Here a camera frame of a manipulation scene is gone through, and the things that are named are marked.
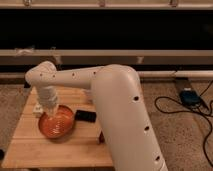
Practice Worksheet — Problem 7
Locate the white remote controller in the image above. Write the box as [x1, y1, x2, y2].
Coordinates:
[33, 103, 43, 118]

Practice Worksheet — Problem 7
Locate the black rectangular device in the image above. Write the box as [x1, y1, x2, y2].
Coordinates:
[75, 110, 96, 123]

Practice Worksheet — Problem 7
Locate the orange ceramic bowl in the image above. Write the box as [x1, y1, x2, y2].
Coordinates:
[38, 105, 75, 139]

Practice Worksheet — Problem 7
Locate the black cable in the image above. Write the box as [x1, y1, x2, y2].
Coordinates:
[154, 79, 213, 168]

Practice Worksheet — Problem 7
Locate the dark red chili pepper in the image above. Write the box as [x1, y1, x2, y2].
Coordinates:
[99, 132, 105, 143]

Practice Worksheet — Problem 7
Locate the wooden table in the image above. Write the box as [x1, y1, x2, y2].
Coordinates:
[2, 88, 113, 168]

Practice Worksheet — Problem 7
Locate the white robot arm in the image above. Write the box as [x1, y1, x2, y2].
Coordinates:
[25, 61, 168, 171]

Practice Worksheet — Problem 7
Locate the blue power adapter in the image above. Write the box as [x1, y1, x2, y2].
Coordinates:
[179, 90, 200, 106]

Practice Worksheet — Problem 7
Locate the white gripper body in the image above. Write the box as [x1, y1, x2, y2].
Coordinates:
[37, 86, 58, 113]

